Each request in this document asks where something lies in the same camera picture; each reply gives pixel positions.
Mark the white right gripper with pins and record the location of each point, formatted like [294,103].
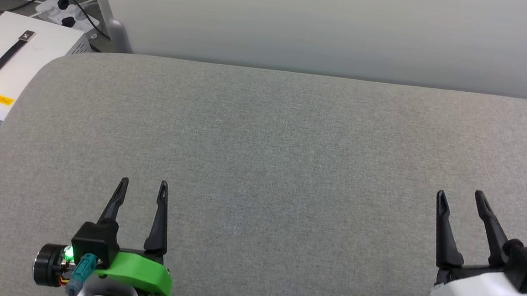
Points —
[480,291]

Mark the grey partition post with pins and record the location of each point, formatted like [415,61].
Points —
[108,10]

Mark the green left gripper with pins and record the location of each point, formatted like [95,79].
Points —
[138,273]

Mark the white power supply unit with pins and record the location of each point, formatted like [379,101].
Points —
[8,68]

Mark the white power strip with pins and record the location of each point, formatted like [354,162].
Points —
[60,13]

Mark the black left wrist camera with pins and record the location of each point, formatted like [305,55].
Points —
[95,243]

